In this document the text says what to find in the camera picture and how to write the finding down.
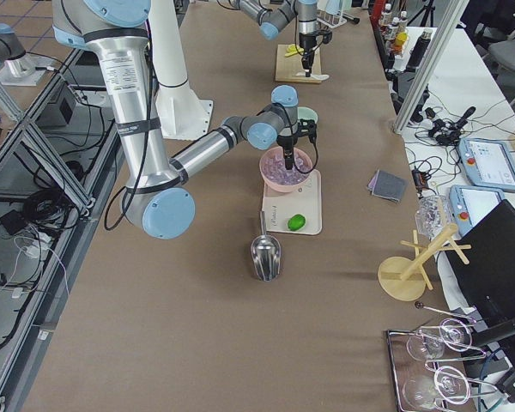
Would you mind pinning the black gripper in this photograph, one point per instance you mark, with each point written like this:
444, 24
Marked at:
305, 42
286, 143

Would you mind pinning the white plastic spoon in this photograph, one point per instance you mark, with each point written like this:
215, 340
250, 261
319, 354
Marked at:
315, 77

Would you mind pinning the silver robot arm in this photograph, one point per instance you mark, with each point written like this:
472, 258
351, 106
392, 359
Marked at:
138, 47
273, 21

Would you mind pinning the clear ice cubes pile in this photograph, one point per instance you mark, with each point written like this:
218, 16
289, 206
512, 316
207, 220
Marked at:
272, 167

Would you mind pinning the pink bowl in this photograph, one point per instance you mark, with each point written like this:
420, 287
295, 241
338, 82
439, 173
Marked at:
289, 188

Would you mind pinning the mint green bowl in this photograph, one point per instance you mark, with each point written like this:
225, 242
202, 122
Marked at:
306, 113

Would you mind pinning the metal ice scoop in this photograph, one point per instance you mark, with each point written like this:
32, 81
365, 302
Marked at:
266, 253

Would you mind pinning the clear plastic ice bag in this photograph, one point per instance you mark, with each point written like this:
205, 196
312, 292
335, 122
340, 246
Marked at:
433, 215

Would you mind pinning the yellow plastic knife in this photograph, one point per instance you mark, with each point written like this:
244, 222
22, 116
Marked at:
291, 52

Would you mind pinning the wooden cutting board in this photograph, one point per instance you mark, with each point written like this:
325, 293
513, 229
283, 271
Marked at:
287, 68

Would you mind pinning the cream plastic tray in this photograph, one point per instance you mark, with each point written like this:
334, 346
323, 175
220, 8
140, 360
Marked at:
306, 200

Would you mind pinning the green lime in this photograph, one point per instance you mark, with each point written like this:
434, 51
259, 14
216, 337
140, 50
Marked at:
296, 222

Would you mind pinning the grey folded cloth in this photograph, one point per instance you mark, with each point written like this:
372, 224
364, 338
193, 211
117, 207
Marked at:
387, 186

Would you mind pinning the black bottle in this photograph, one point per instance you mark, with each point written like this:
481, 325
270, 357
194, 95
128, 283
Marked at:
419, 50

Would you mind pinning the wooden cup tree stand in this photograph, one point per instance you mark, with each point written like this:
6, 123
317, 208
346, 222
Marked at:
406, 279

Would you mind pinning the lower teach pendant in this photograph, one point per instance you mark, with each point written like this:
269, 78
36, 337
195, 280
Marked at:
470, 204

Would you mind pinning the teach pendant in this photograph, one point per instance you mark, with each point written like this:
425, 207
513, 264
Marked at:
487, 163
470, 204

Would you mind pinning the upper teach pendant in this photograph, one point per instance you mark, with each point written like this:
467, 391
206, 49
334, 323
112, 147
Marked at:
487, 163

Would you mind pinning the black monitor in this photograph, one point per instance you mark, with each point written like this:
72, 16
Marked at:
487, 282

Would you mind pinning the upper wine glass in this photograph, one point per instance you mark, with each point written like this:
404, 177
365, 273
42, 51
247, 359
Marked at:
430, 342

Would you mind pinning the wine glass rack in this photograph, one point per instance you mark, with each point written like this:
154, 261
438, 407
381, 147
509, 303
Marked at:
404, 367

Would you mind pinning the lower wine glass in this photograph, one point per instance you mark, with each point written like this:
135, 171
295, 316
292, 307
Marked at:
442, 391

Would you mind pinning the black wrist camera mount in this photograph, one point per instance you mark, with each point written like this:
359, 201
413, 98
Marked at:
307, 128

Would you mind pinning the white wire rack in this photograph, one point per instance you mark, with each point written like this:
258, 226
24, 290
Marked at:
333, 13

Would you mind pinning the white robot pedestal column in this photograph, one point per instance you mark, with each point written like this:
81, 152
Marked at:
182, 114

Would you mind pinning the aluminium frame post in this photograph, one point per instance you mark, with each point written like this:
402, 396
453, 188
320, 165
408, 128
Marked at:
406, 94

